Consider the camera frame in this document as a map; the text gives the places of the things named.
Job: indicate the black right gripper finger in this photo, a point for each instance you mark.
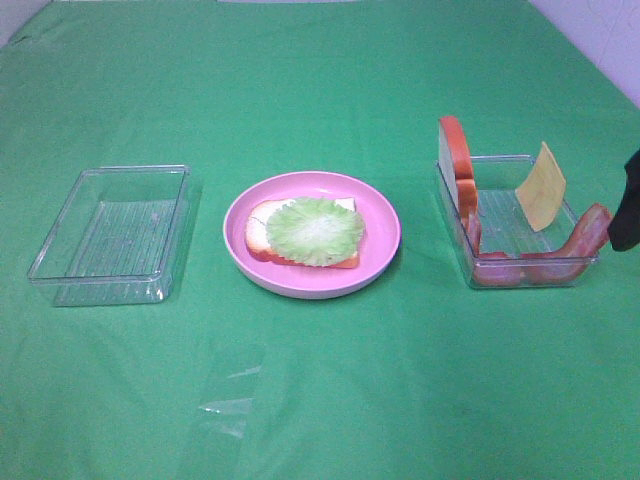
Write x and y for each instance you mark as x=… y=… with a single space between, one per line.
x=623 y=230

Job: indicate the yellow cheese slice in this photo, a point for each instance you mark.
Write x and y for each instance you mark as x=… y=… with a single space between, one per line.
x=541 y=194

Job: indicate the long bacon strip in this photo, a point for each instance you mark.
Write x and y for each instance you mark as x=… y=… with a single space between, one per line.
x=589 y=235

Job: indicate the green lettuce leaf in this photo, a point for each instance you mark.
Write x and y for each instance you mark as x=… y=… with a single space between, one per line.
x=315 y=232

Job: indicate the bread slice tray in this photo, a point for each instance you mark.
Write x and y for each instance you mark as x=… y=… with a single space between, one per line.
x=456 y=166
x=255 y=233

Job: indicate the clear right plastic tray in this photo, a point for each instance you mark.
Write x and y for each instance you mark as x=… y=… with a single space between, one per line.
x=504 y=225

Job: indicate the clear plastic tray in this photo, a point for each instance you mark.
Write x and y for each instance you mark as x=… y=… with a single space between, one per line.
x=504 y=225
x=117 y=237

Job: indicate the short bacon strip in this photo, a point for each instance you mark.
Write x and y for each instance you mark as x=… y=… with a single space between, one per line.
x=495 y=273

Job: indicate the pink round plate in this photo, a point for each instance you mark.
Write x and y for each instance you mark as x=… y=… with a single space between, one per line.
x=377 y=248

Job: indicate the green tablecloth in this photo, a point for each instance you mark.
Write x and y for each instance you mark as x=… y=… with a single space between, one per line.
x=417 y=376

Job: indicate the clear plastic film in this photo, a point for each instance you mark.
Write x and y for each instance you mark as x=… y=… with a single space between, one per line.
x=229 y=392

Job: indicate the clear left plastic tray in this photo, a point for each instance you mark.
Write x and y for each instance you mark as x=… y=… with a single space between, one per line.
x=117 y=237

